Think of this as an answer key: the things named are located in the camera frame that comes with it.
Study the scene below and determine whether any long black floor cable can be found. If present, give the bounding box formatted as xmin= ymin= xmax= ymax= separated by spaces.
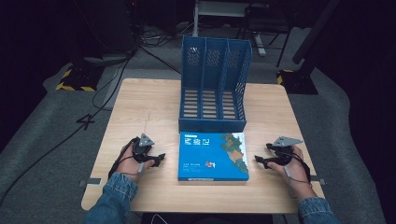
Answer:
xmin=0 ymin=46 xmax=138 ymax=208

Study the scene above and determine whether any person's left hand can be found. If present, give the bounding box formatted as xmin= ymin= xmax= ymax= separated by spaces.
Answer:
xmin=115 ymin=139 xmax=156 ymax=184

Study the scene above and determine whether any yellow-black striped stand base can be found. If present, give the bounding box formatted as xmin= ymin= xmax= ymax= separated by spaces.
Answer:
xmin=55 ymin=63 xmax=106 ymax=93
xmin=276 ymin=68 xmax=319 ymax=95

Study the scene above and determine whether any black slanted pole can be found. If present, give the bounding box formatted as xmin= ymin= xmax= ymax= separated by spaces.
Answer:
xmin=291 ymin=0 xmax=342 ymax=65

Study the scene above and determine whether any white metal stand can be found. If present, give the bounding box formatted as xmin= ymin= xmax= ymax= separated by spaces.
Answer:
xmin=191 ymin=0 xmax=268 ymax=57

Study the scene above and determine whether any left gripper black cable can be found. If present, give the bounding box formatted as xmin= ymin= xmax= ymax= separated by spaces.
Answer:
xmin=107 ymin=137 xmax=148 ymax=181

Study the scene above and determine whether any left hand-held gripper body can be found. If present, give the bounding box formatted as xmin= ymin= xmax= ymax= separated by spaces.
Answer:
xmin=132 ymin=133 xmax=157 ymax=163

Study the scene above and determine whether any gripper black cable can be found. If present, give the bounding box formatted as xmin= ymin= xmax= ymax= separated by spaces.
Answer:
xmin=282 ymin=151 xmax=313 ymax=200
xmin=107 ymin=137 xmax=148 ymax=181

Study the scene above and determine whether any grey table bracket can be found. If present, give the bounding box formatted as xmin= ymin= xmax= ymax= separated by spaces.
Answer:
xmin=309 ymin=175 xmax=327 ymax=187
xmin=78 ymin=177 xmax=103 ymax=188

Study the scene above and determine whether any white thin cable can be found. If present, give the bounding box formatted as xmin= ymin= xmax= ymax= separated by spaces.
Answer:
xmin=150 ymin=213 xmax=170 ymax=224

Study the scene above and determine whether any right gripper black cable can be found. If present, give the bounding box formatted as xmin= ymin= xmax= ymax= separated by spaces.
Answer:
xmin=282 ymin=151 xmax=313 ymax=200

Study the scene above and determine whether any blue three-slot file rack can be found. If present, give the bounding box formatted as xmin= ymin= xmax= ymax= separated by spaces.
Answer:
xmin=177 ymin=35 xmax=253 ymax=134

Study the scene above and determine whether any black chair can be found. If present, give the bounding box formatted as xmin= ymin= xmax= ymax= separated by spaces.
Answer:
xmin=237 ymin=2 xmax=294 ymax=68

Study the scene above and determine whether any blue book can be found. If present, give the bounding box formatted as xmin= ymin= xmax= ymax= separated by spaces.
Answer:
xmin=177 ymin=131 xmax=250 ymax=182

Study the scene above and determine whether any dark equipment cabinet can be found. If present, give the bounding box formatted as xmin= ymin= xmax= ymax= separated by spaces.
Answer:
xmin=74 ymin=0 xmax=138 ymax=59

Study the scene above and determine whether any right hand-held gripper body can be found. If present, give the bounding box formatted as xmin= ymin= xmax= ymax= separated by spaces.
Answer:
xmin=270 ymin=135 xmax=304 ymax=166

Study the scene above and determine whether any person's right hand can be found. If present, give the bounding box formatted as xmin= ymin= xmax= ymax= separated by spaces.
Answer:
xmin=267 ymin=145 xmax=318 ymax=202

